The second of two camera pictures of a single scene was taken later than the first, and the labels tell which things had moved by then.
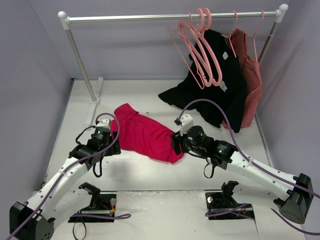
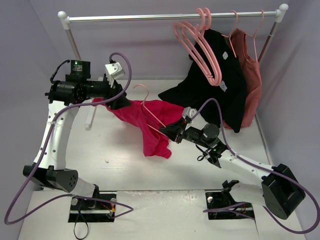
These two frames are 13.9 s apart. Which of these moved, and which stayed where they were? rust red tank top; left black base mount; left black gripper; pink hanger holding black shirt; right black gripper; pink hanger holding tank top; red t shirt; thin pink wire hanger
Moved: right black gripper; red t shirt; left black gripper; thin pink wire hanger
Stayed: rust red tank top; pink hanger holding black shirt; left black base mount; pink hanger holding tank top
